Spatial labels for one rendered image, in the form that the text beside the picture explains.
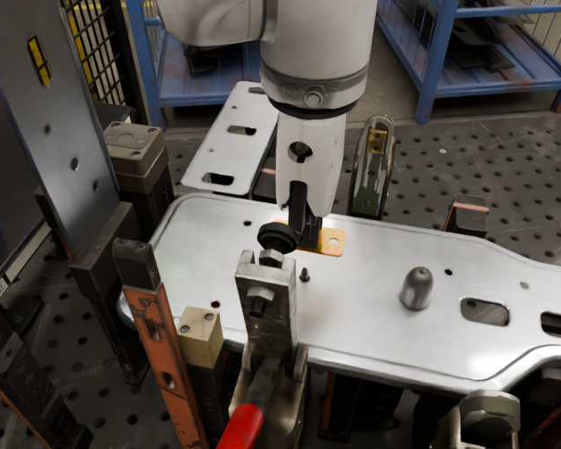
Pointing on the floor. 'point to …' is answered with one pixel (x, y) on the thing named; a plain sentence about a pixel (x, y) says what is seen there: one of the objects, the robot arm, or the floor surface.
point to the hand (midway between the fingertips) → (305, 221)
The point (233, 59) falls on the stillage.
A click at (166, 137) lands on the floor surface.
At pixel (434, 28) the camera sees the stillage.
